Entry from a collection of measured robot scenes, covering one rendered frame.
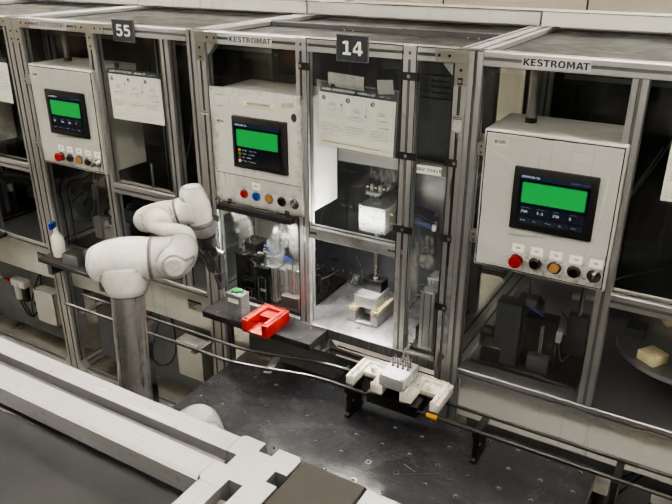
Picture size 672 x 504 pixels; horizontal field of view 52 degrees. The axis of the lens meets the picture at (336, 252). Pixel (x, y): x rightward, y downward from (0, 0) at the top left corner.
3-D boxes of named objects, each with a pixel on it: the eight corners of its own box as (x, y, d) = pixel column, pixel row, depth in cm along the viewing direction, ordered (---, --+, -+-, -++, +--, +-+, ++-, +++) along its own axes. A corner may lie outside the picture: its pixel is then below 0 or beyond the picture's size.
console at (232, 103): (212, 201, 279) (203, 86, 261) (255, 182, 302) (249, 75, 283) (299, 220, 260) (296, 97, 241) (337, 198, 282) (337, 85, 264)
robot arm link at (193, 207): (215, 213, 272) (183, 221, 272) (204, 177, 266) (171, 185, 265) (213, 223, 262) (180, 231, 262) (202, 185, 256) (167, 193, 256)
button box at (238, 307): (226, 317, 285) (224, 291, 280) (238, 309, 291) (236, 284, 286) (241, 322, 281) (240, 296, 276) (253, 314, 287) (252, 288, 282)
